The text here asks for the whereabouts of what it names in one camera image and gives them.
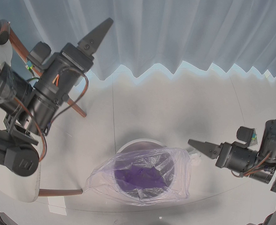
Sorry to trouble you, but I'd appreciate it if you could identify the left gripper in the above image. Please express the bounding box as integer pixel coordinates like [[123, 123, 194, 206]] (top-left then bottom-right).
[[34, 18, 114, 107]]

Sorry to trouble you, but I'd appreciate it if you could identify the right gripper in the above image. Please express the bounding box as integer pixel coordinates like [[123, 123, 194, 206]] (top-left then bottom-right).
[[188, 139, 261, 173]]

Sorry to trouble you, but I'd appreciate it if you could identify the purple plastic bag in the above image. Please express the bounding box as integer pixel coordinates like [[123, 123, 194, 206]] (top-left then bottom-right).
[[85, 147, 191, 206]]

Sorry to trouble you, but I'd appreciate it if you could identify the white trash bin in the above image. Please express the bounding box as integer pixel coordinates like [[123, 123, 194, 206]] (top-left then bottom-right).
[[112, 138, 178, 201]]

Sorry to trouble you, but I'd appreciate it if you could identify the crumpled white paper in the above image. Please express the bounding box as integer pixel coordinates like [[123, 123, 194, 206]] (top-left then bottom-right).
[[189, 150, 202, 166]]

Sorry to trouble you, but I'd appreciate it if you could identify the white curtain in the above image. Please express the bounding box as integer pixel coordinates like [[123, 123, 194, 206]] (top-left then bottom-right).
[[0, 0, 276, 88]]

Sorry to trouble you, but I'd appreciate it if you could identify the white cushioned wooden chair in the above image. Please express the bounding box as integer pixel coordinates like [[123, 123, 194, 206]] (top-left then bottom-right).
[[0, 0, 87, 203]]

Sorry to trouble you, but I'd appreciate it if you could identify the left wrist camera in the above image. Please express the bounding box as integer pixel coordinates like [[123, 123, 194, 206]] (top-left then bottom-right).
[[26, 42, 52, 71]]

